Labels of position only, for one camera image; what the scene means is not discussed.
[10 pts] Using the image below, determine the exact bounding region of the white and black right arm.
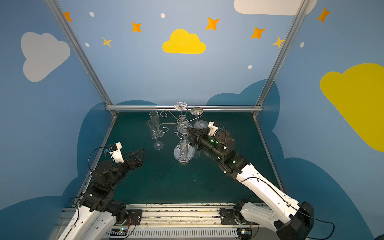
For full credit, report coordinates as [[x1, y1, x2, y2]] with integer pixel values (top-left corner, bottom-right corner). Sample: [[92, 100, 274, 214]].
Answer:
[[187, 126, 316, 240]]

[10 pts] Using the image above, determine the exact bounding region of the aluminium frame left post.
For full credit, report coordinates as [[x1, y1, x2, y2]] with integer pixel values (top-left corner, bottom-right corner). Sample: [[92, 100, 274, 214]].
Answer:
[[45, 0, 113, 105]]

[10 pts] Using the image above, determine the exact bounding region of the clear champagne flute front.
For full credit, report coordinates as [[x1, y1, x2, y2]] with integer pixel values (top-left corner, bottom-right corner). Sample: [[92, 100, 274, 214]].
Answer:
[[174, 123, 194, 164]]

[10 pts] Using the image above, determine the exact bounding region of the small circuit board left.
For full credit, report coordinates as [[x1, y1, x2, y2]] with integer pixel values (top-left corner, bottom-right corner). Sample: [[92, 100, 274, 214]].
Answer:
[[109, 228, 132, 239]]

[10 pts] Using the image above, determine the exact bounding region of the small circuit board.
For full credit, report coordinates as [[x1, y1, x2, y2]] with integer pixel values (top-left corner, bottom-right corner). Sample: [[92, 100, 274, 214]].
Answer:
[[237, 228, 252, 240], [109, 228, 132, 239]]

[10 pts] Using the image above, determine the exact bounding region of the aluminium frame right post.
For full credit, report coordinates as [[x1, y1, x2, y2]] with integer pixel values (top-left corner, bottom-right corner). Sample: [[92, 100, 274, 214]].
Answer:
[[256, 0, 312, 108]]

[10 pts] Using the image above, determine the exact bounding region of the chrome wire wine glass rack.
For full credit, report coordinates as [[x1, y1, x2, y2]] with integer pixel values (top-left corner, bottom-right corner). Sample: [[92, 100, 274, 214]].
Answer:
[[158, 102, 204, 164]]

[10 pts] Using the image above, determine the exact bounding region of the clear champagne flute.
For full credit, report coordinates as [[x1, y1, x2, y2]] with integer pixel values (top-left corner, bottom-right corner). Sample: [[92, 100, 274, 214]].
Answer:
[[174, 102, 188, 120], [174, 123, 194, 164], [194, 121, 208, 159], [149, 111, 164, 138], [146, 120, 164, 151], [190, 107, 204, 121]]

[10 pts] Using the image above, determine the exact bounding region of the aluminium frame post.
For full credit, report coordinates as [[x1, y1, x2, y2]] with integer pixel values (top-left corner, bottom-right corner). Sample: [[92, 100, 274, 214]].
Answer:
[[256, 0, 312, 108], [45, 0, 113, 105]]

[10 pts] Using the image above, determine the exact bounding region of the small circuit board right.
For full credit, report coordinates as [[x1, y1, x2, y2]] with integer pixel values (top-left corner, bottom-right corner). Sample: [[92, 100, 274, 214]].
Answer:
[[237, 228, 252, 240]]

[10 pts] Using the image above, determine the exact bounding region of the aluminium frame back rail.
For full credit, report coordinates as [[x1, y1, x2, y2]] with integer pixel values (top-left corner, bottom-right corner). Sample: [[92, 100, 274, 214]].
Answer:
[[106, 105, 263, 112]]

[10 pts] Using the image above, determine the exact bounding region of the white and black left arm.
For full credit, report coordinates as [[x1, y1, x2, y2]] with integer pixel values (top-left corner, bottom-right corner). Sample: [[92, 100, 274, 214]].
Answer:
[[58, 146, 146, 240]]

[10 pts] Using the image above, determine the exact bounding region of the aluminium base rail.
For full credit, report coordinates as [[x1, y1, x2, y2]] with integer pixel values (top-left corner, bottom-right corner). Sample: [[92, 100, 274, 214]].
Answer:
[[56, 202, 289, 240]]

